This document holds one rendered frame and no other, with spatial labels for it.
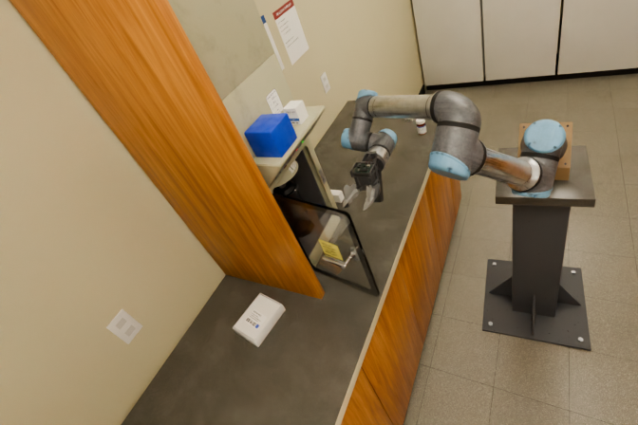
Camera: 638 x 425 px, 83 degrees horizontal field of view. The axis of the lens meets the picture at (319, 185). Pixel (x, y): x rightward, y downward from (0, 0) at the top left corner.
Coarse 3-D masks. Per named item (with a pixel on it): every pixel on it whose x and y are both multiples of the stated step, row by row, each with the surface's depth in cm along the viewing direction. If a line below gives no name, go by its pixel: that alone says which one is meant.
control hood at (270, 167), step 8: (312, 112) 121; (320, 112) 119; (312, 120) 116; (296, 128) 116; (304, 128) 114; (312, 128) 129; (304, 136) 113; (296, 144) 109; (288, 152) 106; (256, 160) 108; (264, 160) 107; (272, 160) 105; (280, 160) 104; (264, 168) 106; (272, 168) 104; (280, 168) 104; (264, 176) 109; (272, 176) 107
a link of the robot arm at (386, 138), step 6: (384, 132) 129; (390, 132) 129; (372, 138) 128; (378, 138) 128; (384, 138) 127; (390, 138) 128; (396, 138) 130; (372, 144) 127; (378, 144) 125; (384, 144) 125; (390, 144) 126; (390, 150) 126
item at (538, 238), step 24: (528, 216) 151; (552, 216) 147; (528, 240) 160; (552, 240) 155; (504, 264) 221; (528, 264) 170; (552, 264) 164; (504, 288) 203; (528, 288) 182; (552, 288) 175; (576, 288) 197; (504, 312) 200; (528, 312) 195; (552, 312) 187; (576, 312) 188; (528, 336) 187; (552, 336) 183; (576, 336) 180
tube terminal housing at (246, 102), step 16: (272, 64) 115; (256, 80) 109; (272, 80) 116; (240, 96) 104; (256, 96) 110; (288, 96) 123; (240, 112) 104; (256, 112) 110; (240, 128) 105; (304, 144) 133; (320, 176) 144; (272, 192) 119; (336, 208) 157
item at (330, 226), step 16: (288, 208) 114; (304, 208) 108; (320, 208) 102; (304, 224) 115; (320, 224) 109; (336, 224) 103; (352, 224) 99; (304, 240) 124; (336, 240) 110; (352, 240) 104; (320, 256) 125; (320, 272) 135; (336, 272) 126; (352, 272) 118; (368, 272) 112; (368, 288) 120
